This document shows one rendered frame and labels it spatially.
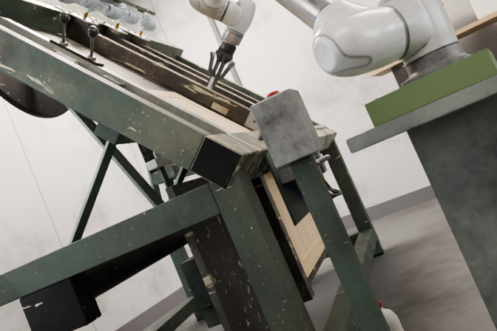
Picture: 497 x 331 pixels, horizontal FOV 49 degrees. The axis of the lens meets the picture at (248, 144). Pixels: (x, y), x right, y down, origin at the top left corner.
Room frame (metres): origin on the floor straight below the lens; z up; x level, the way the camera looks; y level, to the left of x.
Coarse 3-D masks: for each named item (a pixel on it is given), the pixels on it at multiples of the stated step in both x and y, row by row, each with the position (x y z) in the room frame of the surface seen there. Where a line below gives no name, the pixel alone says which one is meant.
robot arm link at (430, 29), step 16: (384, 0) 1.46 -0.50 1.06; (400, 0) 1.41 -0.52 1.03; (416, 0) 1.41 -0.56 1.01; (432, 0) 1.42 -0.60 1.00; (416, 16) 1.40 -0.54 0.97; (432, 16) 1.41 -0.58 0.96; (448, 16) 1.46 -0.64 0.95; (416, 32) 1.40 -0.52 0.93; (432, 32) 1.41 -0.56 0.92; (448, 32) 1.43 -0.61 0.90; (416, 48) 1.42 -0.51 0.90; (432, 48) 1.42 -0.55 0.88
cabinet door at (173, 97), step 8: (168, 96) 2.00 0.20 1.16; (176, 96) 2.09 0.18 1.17; (184, 104) 2.01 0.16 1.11; (192, 104) 2.09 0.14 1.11; (200, 112) 2.00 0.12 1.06; (208, 112) 2.08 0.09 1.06; (216, 120) 1.98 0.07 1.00; (224, 120) 2.07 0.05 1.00; (224, 128) 1.91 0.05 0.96; (232, 128) 1.99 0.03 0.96; (240, 128) 2.06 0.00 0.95
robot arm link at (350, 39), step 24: (288, 0) 1.56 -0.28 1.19; (312, 0) 1.50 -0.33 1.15; (312, 24) 1.50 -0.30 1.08; (336, 24) 1.35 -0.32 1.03; (360, 24) 1.34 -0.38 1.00; (384, 24) 1.36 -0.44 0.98; (312, 48) 1.42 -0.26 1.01; (336, 48) 1.34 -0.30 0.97; (360, 48) 1.34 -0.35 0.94; (384, 48) 1.36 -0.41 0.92; (336, 72) 1.39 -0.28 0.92; (360, 72) 1.40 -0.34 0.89
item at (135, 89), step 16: (16, 32) 1.84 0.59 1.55; (32, 32) 1.85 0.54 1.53; (48, 48) 1.82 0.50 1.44; (80, 64) 1.79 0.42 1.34; (128, 80) 1.80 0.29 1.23; (144, 96) 1.75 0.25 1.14; (160, 96) 1.78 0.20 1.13; (176, 112) 1.73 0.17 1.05; (192, 112) 1.76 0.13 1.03; (208, 128) 1.71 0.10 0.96
